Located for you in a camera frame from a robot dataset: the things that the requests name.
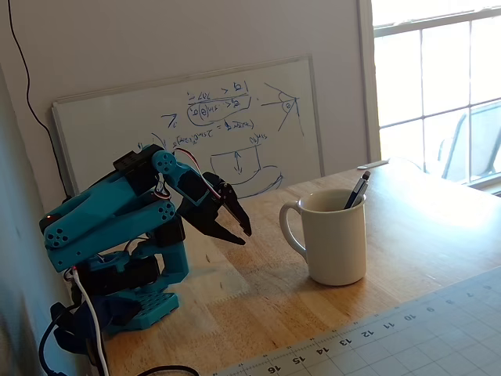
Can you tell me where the thin black wall cable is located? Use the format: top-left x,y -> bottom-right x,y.
7,0 -> 74,199

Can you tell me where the patio chair outside window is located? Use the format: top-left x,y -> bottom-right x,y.
436,101 -> 501,186

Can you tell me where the blue table clamp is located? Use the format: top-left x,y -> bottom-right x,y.
50,295 -> 140,354

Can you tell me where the white whiteboard with writing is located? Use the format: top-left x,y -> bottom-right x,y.
52,56 -> 326,197

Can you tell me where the white flat stick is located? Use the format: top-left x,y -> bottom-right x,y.
356,159 -> 391,171

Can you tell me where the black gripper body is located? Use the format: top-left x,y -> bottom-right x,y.
178,171 -> 236,233

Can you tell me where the grey gridded cutting mat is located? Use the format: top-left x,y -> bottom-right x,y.
213,266 -> 501,376

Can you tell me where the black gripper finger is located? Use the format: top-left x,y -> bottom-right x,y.
182,211 -> 247,247
218,182 -> 253,237

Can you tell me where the white usb cable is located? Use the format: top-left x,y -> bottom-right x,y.
64,268 -> 111,376

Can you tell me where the white framed window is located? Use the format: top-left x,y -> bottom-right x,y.
356,0 -> 501,193

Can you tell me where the white ceramic mug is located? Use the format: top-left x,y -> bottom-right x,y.
279,189 -> 369,287

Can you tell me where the dark blue pen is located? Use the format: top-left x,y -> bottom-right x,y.
344,170 -> 372,211

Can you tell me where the black power cable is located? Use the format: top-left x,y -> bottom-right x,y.
38,303 -> 201,376

